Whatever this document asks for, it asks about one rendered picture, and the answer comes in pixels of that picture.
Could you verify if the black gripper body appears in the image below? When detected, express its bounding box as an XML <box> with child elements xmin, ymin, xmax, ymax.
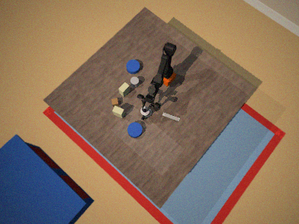
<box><xmin>137</xmin><ymin>93</ymin><xmax>161</xmax><ymax>108</ymax></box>

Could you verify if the blue short cylinder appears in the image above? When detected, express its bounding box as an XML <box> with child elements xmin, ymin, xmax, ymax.
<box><xmin>127</xmin><ymin>122</ymin><xmax>143</xmax><ymax>138</ymax></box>
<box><xmin>127</xmin><ymin>59</ymin><xmax>140</xmax><ymax>74</ymax></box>

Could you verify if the grey cylinder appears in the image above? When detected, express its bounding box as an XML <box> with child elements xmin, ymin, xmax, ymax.
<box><xmin>130</xmin><ymin>77</ymin><xmax>139</xmax><ymax>88</ymax></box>

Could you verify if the small brown cube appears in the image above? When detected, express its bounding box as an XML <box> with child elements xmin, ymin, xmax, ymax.
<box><xmin>111</xmin><ymin>98</ymin><xmax>119</xmax><ymax>107</ymax></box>

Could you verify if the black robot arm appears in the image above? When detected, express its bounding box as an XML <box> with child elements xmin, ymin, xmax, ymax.
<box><xmin>144</xmin><ymin>43</ymin><xmax>176</xmax><ymax>103</ymax></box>

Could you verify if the beige rectangular block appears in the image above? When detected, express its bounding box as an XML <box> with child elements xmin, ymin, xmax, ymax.
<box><xmin>112</xmin><ymin>106</ymin><xmax>125</xmax><ymax>119</ymax></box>
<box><xmin>119</xmin><ymin>82</ymin><xmax>130</xmax><ymax>97</ymax></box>

